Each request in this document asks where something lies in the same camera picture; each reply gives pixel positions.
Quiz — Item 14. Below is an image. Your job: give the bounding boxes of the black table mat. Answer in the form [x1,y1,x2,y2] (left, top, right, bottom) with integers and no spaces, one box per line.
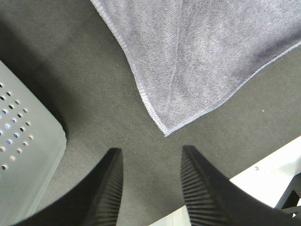
[0,0,301,226]

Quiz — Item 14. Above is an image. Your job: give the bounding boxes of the grey-purple microfibre towel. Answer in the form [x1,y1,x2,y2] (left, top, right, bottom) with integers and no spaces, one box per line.
[92,0,301,136]

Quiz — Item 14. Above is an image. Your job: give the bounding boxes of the grey perforated laundry basket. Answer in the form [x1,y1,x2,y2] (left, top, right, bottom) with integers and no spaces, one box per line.
[0,64,66,226]

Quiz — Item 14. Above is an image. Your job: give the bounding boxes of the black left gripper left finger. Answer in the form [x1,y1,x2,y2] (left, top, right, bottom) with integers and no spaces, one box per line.
[17,148,124,226]

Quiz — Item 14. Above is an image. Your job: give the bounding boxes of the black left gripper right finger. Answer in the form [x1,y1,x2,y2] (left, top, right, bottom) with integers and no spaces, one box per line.
[181,145,301,226]

